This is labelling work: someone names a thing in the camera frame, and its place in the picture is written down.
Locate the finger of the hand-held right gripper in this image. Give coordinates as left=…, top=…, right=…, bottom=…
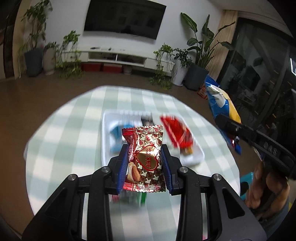
left=215, top=113, right=257, bottom=149

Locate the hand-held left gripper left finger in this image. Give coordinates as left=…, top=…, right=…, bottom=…
left=22, top=144, right=129, bottom=241

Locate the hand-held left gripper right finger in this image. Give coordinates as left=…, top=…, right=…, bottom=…
left=161, top=144, right=267, bottom=241

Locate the red heart-print chocolate packet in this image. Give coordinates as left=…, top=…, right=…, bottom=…
left=121, top=125, right=167, bottom=193

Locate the blue yellow chip bag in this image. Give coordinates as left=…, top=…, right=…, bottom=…
left=205, top=75, right=242, bottom=154

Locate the white plastic tray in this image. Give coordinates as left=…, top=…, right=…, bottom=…
left=101, top=110, right=205, bottom=166

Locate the light blue snack packet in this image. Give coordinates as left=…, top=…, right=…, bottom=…
left=109, top=122, right=126, bottom=153

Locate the red snack packet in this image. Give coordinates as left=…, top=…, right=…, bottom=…
left=160, top=115, right=193, bottom=150

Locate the black snack packet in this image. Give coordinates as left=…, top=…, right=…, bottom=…
left=140, top=113, right=155, bottom=127

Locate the person's right forearm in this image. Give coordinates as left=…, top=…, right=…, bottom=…
left=259, top=197, right=292, bottom=237

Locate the person's right hand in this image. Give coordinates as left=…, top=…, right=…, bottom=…
left=245, top=160, right=290, bottom=219

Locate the green snack packet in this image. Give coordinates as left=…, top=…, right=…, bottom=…
left=111, top=192, right=148, bottom=205

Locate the teal plastic stool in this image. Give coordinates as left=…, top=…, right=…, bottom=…
left=239, top=171, right=255, bottom=202

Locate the red gift bag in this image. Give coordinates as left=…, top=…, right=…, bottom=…
left=197, top=82, right=208, bottom=100

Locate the large-leaf plant in dark pot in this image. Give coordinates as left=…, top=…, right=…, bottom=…
left=180, top=12, right=236, bottom=91

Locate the dark glass sliding door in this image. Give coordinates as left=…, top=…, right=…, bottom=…
left=217, top=17, right=296, bottom=144

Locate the green white checked tablecloth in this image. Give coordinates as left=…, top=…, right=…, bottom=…
left=23, top=85, right=241, bottom=241

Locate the plant in white pot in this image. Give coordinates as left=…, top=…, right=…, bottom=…
left=171, top=48, right=193, bottom=87

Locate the red storage box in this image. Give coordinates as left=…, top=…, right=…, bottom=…
left=81, top=62, right=102, bottom=72
left=103, top=63, right=123, bottom=73

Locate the trailing green plant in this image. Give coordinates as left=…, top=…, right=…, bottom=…
left=55, top=30, right=85, bottom=79
left=149, top=44, right=174, bottom=90

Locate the white television cabinet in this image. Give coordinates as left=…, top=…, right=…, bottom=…
left=69, top=47, right=178, bottom=71

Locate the plant in grey pot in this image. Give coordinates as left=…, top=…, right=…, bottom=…
left=43, top=42, right=59, bottom=76

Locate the tall plant in dark pot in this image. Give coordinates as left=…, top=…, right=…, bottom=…
left=18, top=0, right=52, bottom=77

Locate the wall television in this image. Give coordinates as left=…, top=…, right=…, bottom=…
left=83, top=0, right=167, bottom=40

